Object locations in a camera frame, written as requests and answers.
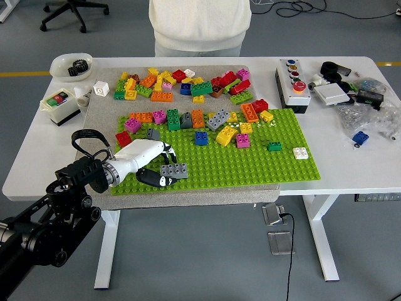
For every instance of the orange two-by-four brick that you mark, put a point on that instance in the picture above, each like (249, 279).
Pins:
(141, 117)
(161, 96)

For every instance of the white small brick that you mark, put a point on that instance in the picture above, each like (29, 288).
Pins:
(189, 72)

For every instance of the grey two-by-four brick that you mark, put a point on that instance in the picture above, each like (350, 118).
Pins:
(174, 171)
(217, 119)

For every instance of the grey-brown mat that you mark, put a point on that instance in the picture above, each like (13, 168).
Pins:
(188, 198)

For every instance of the brown brick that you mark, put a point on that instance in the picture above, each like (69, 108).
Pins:
(216, 91)
(134, 77)

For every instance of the table height control panel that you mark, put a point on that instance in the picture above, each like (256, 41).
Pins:
(376, 197)

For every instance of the pink small brick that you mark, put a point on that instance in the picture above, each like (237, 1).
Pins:
(167, 86)
(226, 74)

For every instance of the white plastic bowl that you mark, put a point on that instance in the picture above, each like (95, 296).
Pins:
(59, 67)

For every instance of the clear bag metal parts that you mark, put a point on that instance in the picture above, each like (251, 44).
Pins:
(390, 122)

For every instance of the dark green two-by-four brick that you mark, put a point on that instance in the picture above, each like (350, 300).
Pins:
(201, 88)
(173, 119)

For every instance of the push-button control box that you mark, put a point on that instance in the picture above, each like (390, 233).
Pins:
(297, 97)

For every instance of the black office chair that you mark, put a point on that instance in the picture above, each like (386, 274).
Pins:
(74, 5)

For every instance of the clear bag blue parts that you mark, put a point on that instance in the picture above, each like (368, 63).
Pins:
(371, 84)

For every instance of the clear bag of screws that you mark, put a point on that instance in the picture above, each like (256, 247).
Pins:
(354, 117)

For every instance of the white plastic tube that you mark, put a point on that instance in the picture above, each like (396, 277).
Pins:
(83, 97)

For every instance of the red two-by-four brick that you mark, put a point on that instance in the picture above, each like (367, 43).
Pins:
(227, 79)
(240, 87)

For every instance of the metal floor socket box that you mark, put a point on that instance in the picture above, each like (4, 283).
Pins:
(280, 243)
(271, 214)

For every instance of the black gear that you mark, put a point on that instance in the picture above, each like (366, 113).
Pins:
(82, 66)
(72, 71)

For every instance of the black tape roll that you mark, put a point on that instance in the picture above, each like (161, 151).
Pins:
(332, 76)
(326, 65)

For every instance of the yellow two-by-two brick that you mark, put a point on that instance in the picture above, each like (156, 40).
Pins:
(198, 99)
(130, 94)
(232, 117)
(245, 128)

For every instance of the white two-by-two brick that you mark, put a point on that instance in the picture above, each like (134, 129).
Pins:
(300, 153)

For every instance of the yellow arch brick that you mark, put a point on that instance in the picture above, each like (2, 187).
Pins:
(226, 135)

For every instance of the yellow long brick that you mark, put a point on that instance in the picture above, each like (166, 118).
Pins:
(159, 82)

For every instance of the green plastic clip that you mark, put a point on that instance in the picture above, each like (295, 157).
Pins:
(354, 84)

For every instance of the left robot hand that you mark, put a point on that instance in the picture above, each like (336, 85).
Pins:
(134, 155)

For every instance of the lime green two-by-four brick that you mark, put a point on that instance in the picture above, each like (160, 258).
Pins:
(241, 97)

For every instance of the switch box green red buttons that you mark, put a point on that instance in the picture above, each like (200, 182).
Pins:
(62, 111)

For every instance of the orange upturned long brick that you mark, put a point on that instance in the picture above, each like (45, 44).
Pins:
(249, 112)

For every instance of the white cube box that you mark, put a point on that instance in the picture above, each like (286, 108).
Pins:
(101, 89)

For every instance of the white table leg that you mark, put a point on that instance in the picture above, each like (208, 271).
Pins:
(106, 251)
(322, 238)

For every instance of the yellow rounded small brick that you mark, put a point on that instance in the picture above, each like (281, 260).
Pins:
(266, 116)

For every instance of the small black grey block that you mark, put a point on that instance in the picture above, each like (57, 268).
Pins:
(345, 71)

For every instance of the white flat switch plate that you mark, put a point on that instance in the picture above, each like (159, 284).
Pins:
(331, 95)

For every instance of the magenta two-by-two brick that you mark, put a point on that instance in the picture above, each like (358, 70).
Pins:
(242, 74)
(242, 140)
(132, 124)

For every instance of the black power adapter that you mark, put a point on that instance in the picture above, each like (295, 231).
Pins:
(369, 97)

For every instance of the pink two-by-two brick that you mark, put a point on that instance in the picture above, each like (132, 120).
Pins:
(159, 116)

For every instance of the grey slope brick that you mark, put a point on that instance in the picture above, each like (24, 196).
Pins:
(154, 134)
(185, 120)

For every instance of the lime green flat plate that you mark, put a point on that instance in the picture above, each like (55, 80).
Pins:
(232, 85)

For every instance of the white furniture foot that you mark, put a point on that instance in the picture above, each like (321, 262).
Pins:
(4, 14)

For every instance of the person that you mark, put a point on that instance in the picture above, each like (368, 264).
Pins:
(200, 25)

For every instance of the blue two-by-two brick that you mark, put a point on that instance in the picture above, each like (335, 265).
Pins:
(200, 138)
(360, 137)
(185, 89)

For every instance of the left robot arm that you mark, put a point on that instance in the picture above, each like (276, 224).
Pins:
(81, 175)

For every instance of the black round knob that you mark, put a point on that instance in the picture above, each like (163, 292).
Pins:
(344, 86)

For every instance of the red two-by-two brick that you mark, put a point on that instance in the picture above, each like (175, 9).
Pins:
(122, 138)
(179, 75)
(259, 106)

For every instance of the white pipe connector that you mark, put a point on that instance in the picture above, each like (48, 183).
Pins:
(317, 80)

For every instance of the green baseplate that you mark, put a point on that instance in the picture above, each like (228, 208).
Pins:
(235, 169)

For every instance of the dark green small brick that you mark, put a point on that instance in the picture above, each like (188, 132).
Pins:
(119, 94)
(274, 146)

